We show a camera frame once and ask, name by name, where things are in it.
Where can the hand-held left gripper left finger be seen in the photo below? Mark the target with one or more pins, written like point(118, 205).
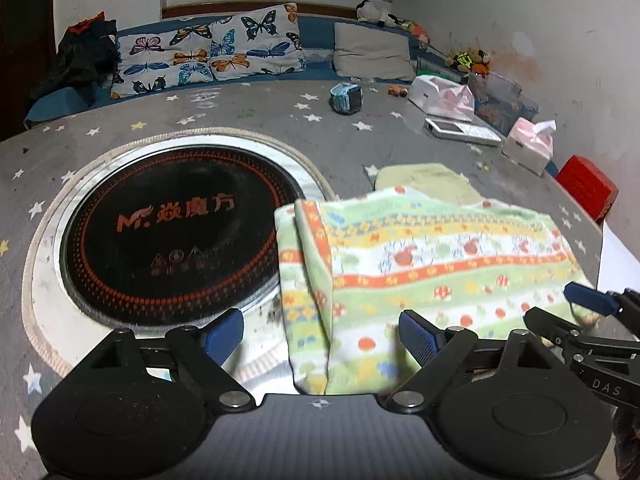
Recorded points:
point(225, 334)

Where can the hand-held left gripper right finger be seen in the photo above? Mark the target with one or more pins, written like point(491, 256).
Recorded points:
point(420, 339)

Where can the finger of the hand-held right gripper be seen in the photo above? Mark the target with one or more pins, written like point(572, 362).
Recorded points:
point(555, 327)
point(590, 297)

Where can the striped mushroom print pants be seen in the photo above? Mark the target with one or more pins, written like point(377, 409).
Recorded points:
point(425, 260)

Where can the black clothes pile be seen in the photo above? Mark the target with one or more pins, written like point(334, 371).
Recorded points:
point(75, 62)

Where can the round black induction cooktop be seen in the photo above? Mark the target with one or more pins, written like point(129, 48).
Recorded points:
point(175, 240)

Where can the red box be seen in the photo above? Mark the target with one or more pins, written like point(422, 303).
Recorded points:
point(587, 187)

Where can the light green cloth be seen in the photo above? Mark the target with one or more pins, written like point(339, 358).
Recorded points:
point(430, 180)

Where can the pink tissue box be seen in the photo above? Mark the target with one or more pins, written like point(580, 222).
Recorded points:
point(527, 147)

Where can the white handheld device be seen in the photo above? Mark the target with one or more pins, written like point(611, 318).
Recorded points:
point(460, 131)

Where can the clear plastic storage box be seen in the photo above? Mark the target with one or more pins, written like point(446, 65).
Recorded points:
point(505, 100)

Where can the white pink tissue pack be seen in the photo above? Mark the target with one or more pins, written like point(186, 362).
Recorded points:
point(440, 97)

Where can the small orange toy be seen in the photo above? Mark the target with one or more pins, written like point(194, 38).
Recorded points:
point(398, 91)

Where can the light blue smartwatch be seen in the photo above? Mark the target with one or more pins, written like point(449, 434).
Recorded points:
point(346, 98)

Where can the cluster of small plush toys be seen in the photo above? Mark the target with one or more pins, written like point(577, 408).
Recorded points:
point(470, 61)

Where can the butterfly print pillow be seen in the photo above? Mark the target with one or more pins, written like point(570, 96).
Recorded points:
point(260, 42)
point(160, 65)

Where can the plain grey pillow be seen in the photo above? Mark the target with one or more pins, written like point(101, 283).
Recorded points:
point(372, 52)

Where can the orange plush toy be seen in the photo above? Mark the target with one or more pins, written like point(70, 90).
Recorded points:
point(414, 30)

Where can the blue sofa bed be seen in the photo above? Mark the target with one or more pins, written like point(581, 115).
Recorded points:
point(320, 35)

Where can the black and white plush toy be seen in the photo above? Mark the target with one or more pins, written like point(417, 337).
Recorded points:
point(372, 12)

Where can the red cloth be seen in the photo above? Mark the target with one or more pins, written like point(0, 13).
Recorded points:
point(86, 24)

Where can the dark wooden door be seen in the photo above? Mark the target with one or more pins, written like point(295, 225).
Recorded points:
point(25, 35)

